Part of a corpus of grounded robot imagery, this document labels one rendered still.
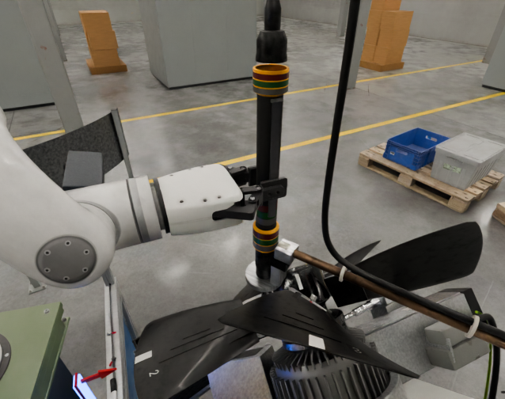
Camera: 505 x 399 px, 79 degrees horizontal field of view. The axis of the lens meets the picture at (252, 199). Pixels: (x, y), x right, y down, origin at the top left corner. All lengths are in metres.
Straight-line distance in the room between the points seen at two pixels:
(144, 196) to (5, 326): 0.76
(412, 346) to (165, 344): 0.52
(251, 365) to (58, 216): 0.56
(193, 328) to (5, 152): 0.48
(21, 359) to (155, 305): 1.35
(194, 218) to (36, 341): 0.70
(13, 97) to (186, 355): 6.19
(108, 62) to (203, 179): 8.20
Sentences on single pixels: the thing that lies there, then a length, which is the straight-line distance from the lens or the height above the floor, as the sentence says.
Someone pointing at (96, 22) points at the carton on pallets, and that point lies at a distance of 8.46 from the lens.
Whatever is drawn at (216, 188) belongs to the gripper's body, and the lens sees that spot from 0.40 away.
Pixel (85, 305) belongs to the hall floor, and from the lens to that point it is 2.42.
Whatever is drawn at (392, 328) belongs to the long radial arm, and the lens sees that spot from 0.78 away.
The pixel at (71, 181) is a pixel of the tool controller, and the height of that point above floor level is 1.25.
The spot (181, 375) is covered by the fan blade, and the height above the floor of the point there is 1.19.
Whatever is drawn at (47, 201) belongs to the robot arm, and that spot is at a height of 1.59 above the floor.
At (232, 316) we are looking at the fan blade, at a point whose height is 1.41.
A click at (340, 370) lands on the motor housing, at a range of 0.64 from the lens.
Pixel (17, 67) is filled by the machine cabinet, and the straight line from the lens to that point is 6.48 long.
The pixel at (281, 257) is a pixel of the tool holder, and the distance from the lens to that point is 0.51.
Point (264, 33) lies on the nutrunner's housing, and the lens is 0.38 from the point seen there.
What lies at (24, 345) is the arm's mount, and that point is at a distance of 1.02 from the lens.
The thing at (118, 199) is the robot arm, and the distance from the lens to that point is 0.38.
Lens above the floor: 1.74
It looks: 35 degrees down
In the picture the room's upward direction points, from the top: straight up
